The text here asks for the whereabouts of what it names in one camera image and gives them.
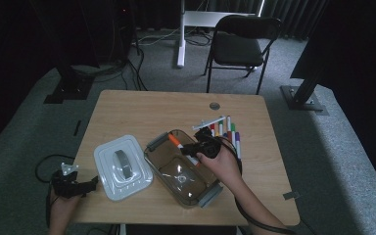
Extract black metal stand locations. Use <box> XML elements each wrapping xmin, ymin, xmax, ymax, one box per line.
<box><xmin>43</xmin><ymin>58</ymin><xmax>95</xmax><ymax>105</ymax></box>

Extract person's left hand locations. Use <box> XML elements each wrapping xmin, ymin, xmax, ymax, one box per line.
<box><xmin>48</xmin><ymin>195</ymin><xmax>81</xmax><ymax>221</ymax></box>

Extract purple capped marker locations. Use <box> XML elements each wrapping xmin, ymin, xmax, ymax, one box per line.
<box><xmin>234</xmin><ymin>131</ymin><xmax>242</xmax><ymax>161</ymax></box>

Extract black stand with base plate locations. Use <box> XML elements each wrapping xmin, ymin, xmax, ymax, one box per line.
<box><xmin>279</xmin><ymin>70</ymin><xmax>330</xmax><ymax>117</ymax></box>

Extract grey tape strip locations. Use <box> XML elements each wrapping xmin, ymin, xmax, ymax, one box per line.
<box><xmin>282</xmin><ymin>191</ymin><xmax>301</xmax><ymax>201</ymax></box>

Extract hand-held gripper cable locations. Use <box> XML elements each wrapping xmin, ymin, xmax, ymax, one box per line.
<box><xmin>217</xmin><ymin>135</ymin><xmax>297</xmax><ymax>235</ymax></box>
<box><xmin>34</xmin><ymin>154</ymin><xmax>76</xmax><ymax>227</ymax></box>

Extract black folding chair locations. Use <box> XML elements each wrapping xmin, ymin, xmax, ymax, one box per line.
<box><xmin>203</xmin><ymin>14</ymin><xmax>284</xmax><ymax>96</ymax></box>

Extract right hand-held gripper cable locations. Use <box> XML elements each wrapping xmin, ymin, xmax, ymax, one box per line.
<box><xmin>217</xmin><ymin>135</ymin><xmax>297</xmax><ymax>235</ymax></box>

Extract orange capped marker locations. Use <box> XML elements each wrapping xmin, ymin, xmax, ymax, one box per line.
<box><xmin>167</xmin><ymin>132</ymin><xmax>200</xmax><ymax>167</ymax></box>

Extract black floor cables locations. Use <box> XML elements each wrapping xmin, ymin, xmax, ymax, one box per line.
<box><xmin>71</xmin><ymin>38</ymin><xmax>150</xmax><ymax>92</ymax></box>

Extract left hand-held gripper cable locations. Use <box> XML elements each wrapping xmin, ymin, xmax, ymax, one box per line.
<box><xmin>34</xmin><ymin>154</ymin><xmax>76</xmax><ymax>227</ymax></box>

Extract small black floor object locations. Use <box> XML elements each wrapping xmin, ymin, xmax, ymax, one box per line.
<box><xmin>72</xmin><ymin>119</ymin><xmax>82</xmax><ymax>137</ymax></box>

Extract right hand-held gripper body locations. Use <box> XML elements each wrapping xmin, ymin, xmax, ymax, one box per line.
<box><xmin>192</xmin><ymin>116</ymin><xmax>227</xmax><ymax>160</ymax></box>

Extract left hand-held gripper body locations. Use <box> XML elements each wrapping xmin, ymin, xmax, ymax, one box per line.
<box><xmin>51</xmin><ymin>162</ymin><xmax>86</xmax><ymax>199</ymax></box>

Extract white desk frame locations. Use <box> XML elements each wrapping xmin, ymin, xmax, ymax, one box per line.
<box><xmin>175</xmin><ymin>0</ymin><xmax>266</xmax><ymax>70</ymax></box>

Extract light green capped marker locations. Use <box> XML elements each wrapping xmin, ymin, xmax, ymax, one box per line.
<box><xmin>230</xmin><ymin>122</ymin><xmax>237</xmax><ymax>149</ymax></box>

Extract dark curtain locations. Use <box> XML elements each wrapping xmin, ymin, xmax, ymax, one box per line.
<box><xmin>263</xmin><ymin>0</ymin><xmax>328</xmax><ymax>41</ymax></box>

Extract white floor cable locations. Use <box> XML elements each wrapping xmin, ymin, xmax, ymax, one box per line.
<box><xmin>130</xmin><ymin>26</ymin><xmax>181</xmax><ymax>47</ymax></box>

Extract person's right hand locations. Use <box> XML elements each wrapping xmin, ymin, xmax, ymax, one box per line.
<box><xmin>196</xmin><ymin>146</ymin><xmax>243</xmax><ymax>191</ymax></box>

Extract dark computer tower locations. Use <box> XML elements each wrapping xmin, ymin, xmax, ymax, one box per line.
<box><xmin>94</xmin><ymin>0</ymin><xmax>136</xmax><ymax>65</ymax></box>

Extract white lid with grey handle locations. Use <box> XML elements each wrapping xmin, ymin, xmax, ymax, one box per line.
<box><xmin>93</xmin><ymin>134</ymin><xmax>154</xmax><ymax>202</ymax></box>

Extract clear brown storage container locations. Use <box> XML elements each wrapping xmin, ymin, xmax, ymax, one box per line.
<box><xmin>143</xmin><ymin>128</ymin><xmax>224</xmax><ymax>209</ymax></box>

